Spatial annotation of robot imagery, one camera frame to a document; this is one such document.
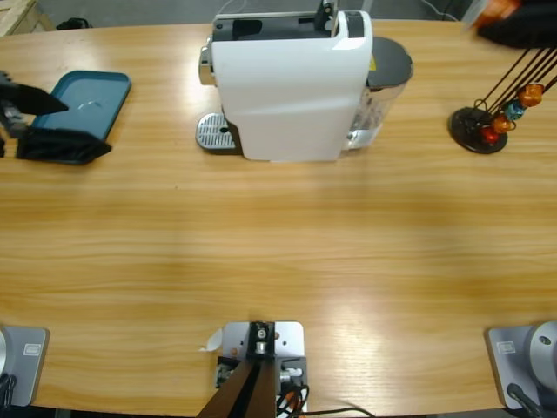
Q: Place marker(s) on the black capsule holder stand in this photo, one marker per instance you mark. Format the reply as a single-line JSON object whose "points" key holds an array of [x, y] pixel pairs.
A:
{"points": [[467, 126]]}

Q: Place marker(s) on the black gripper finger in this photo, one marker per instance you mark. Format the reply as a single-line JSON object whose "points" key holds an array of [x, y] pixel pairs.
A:
{"points": [[541, 6], [526, 32]]}

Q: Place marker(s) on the red coffee capsule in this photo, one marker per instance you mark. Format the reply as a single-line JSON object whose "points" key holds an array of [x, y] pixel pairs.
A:
{"points": [[489, 136]]}

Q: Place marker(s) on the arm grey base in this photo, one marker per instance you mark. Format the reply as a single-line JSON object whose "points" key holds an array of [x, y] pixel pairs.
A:
{"points": [[509, 366], [26, 361]]}

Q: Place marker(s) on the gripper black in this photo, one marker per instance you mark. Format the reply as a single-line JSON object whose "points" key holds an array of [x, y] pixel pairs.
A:
{"points": [[11, 130]]}

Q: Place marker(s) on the black floor object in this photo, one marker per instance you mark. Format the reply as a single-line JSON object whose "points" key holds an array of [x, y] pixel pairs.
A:
{"points": [[74, 22]]}

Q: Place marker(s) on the teal coffee capsule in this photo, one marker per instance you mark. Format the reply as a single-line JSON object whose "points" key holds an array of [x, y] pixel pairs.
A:
{"points": [[514, 109]]}

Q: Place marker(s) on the grey coffee machine lid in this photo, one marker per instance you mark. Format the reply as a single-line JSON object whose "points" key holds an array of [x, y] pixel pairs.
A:
{"points": [[326, 17]]}

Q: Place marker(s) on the white capsule coffee machine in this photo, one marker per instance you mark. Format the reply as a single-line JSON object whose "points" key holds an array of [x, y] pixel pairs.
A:
{"points": [[287, 96]]}

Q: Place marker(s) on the teal plastic tray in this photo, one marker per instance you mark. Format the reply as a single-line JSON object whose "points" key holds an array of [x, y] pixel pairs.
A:
{"points": [[95, 91]]}

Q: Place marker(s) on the orange coffee capsule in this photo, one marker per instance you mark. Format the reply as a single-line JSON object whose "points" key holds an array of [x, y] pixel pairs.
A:
{"points": [[501, 124], [532, 96], [500, 6]]}

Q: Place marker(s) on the clear water tank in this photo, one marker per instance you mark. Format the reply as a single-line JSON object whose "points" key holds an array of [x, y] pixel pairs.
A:
{"points": [[389, 65]]}

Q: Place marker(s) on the white tape scrap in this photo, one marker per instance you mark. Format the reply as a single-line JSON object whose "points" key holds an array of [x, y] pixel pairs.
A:
{"points": [[215, 340]]}

